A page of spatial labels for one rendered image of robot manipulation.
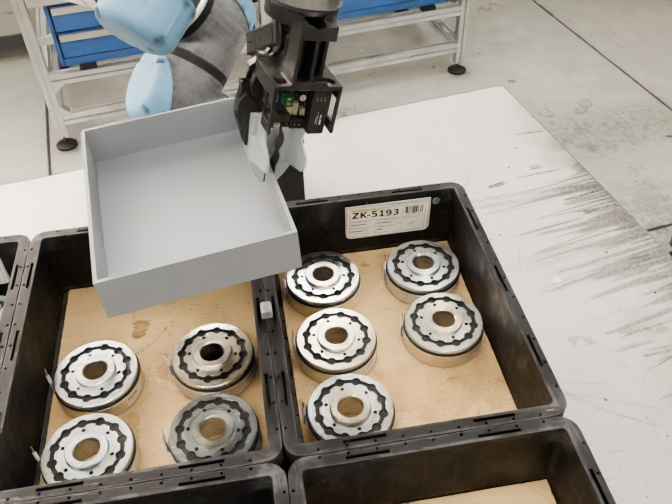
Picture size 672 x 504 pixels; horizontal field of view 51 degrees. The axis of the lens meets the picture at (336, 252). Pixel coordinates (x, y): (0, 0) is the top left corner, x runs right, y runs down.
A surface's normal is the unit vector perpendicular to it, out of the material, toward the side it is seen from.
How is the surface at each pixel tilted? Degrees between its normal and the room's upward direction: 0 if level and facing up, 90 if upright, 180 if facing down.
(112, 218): 3
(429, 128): 0
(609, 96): 0
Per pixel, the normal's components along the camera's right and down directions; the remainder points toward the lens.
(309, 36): 0.37, 0.63
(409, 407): -0.02, -0.73
